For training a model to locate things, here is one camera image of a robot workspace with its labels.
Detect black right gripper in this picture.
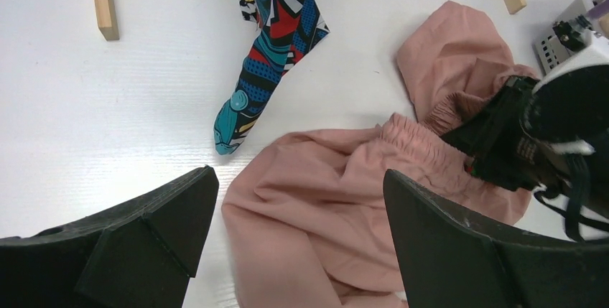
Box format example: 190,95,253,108
441,75,567,192

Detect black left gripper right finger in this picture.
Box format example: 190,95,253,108
383,169,608,307

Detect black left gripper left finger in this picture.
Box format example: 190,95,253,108
1,166,219,307

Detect pink shorts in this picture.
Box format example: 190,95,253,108
222,1,532,307

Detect colourful comic print shorts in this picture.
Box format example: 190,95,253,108
213,0,330,155

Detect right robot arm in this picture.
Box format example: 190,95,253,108
442,35,608,242

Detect white plastic basket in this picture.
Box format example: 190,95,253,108
533,0,608,74

